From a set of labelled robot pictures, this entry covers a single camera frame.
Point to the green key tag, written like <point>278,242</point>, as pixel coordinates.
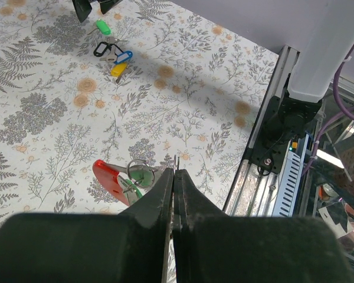
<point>103,27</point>

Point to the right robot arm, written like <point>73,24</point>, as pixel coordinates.
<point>317,67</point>

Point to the aluminium front rail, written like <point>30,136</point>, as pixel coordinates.
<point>253,191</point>

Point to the red handled carabiner keyring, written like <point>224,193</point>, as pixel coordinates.
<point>107,175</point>

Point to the blue slotted cable duct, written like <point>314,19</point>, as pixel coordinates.
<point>290,180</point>

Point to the yellow key tag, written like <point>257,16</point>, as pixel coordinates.
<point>118,69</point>

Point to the green tagged key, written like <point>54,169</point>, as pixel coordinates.
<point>139,177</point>

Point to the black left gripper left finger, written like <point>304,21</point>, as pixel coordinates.
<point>131,246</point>

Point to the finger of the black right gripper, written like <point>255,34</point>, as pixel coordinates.
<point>82,9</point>
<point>107,5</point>

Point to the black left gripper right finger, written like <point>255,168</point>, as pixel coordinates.
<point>211,246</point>

